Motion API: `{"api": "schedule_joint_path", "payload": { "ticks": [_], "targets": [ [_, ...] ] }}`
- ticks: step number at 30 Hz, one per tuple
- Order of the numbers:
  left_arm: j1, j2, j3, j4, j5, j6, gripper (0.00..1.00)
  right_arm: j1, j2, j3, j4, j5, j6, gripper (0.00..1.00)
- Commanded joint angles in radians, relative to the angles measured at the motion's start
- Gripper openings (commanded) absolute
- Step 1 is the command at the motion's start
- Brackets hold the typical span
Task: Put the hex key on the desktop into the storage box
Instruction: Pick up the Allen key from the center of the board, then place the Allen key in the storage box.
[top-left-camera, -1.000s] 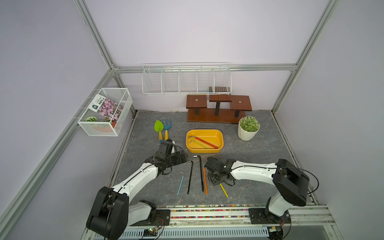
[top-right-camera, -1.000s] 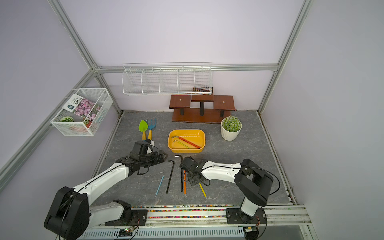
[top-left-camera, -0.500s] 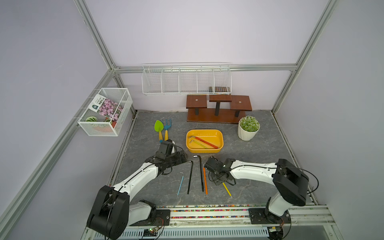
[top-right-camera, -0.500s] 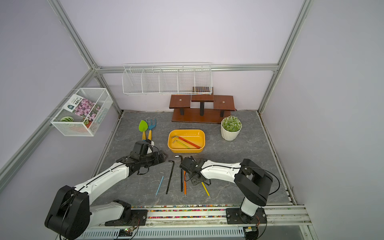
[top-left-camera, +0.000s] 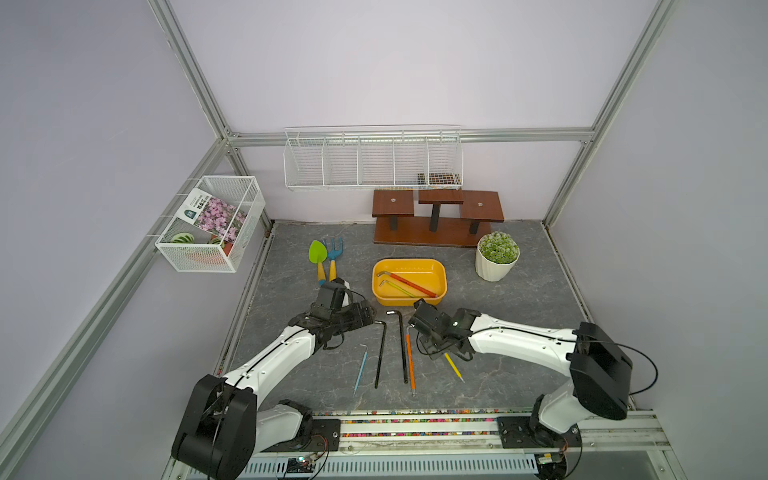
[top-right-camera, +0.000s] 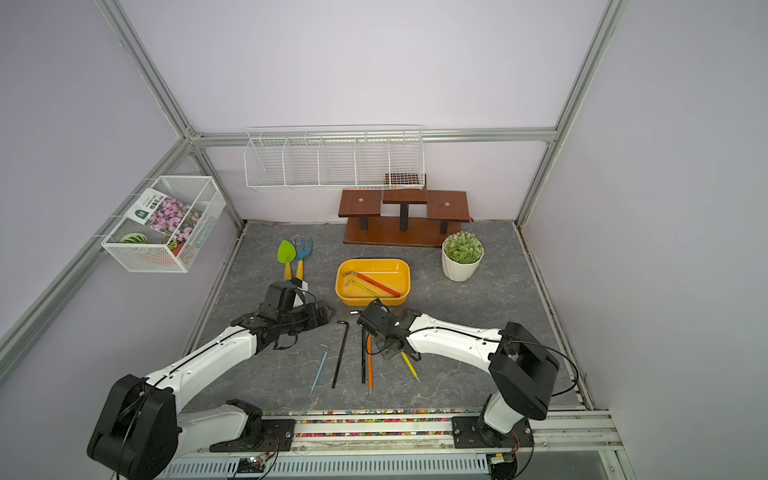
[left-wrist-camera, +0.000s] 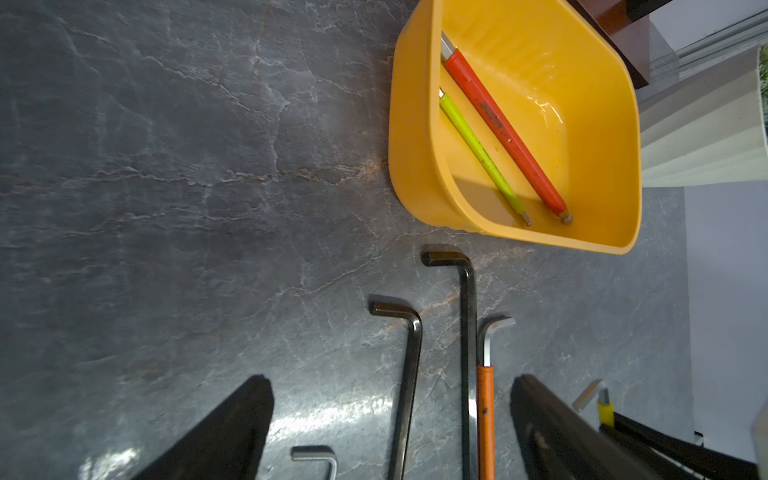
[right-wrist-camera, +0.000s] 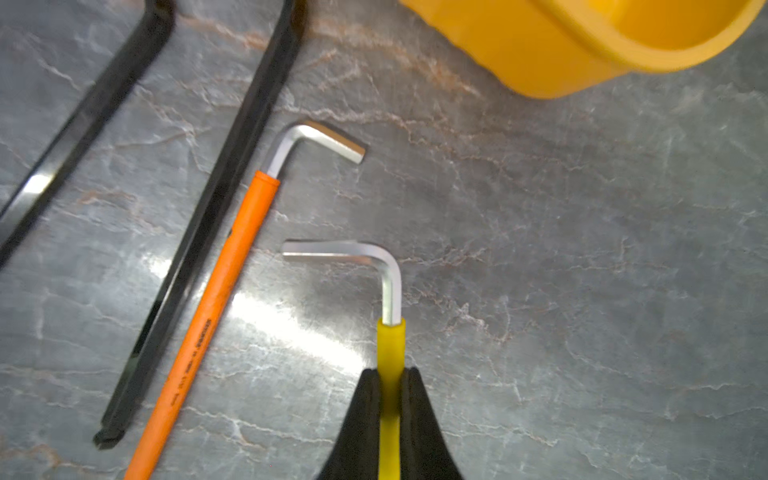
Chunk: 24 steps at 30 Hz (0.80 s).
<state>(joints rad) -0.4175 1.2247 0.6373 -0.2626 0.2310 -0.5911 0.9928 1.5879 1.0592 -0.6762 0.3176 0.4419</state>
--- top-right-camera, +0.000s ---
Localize colourful box in shelf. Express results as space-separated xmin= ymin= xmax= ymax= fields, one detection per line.
xmin=385 ymin=172 xmax=425 ymax=188

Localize yellow plastic storage box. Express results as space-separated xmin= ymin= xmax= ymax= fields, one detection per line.
xmin=335 ymin=258 xmax=411 ymax=306

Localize yellow hex key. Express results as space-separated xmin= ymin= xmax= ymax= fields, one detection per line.
xmin=400 ymin=352 xmax=421 ymax=383

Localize short black hex key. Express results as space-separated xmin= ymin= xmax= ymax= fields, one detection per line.
xmin=331 ymin=320 xmax=350 ymax=389

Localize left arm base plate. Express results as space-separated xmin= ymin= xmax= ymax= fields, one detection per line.
xmin=209 ymin=419 xmax=296 ymax=453

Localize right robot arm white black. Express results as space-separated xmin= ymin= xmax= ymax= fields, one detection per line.
xmin=358 ymin=300 xmax=560 ymax=439

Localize white wire wall shelf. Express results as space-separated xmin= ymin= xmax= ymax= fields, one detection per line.
xmin=243 ymin=124 xmax=426 ymax=190

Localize flower seed packet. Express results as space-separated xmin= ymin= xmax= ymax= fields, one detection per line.
xmin=125 ymin=188 xmax=202 ymax=242

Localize brown wooden stand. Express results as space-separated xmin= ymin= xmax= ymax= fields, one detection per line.
xmin=338 ymin=188 xmax=472 ymax=248

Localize green striped ball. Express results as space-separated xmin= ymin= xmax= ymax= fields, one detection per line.
xmin=120 ymin=232 xmax=148 ymax=244

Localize aluminium frame profiles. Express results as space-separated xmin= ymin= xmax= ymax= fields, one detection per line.
xmin=0 ymin=0 xmax=628 ymax=421

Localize long black hex key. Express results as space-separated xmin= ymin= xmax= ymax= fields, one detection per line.
xmin=350 ymin=309 xmax=368 ymax=385

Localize white pot green plant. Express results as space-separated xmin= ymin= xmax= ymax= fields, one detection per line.
xmin=441 ymin=231 xmax=485 ymax=282

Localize green garden trowel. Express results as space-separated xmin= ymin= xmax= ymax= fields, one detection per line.
xmin=277 ymin=240 xmax=297 ymax=281

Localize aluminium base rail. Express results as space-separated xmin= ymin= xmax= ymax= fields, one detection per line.
xmin=154 ymin=410 xmax=636 ymax=479

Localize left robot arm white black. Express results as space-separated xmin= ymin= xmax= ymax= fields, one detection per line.
xmin=86 ymin=280 xmax=336 ymax=479

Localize orange hex key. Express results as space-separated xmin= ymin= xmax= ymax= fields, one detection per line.
xmin=365 ymin=333 xmax=374 ymax=397

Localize red hex key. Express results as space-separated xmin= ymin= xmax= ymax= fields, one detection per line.
xmin=343 ymin=271 xmax=403 ymax=298

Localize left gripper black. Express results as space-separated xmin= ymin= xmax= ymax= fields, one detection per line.
xmin=279 ymin=299 xmax=336 ymax=335

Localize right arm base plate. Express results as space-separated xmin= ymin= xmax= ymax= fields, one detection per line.
xmin=451 ymin=416 xmax=534 ymax=449

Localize white wire side basket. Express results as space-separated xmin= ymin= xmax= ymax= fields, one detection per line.
xmin=101 ymin=175 xmax=226 ymax=273

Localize blue garden rake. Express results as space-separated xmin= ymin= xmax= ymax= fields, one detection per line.
xmin=293 ymin=237 xmax=313 ymax=280

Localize green hex key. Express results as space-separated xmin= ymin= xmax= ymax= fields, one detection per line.
xmin=345 ymin=279 xmax=381 ymax=298

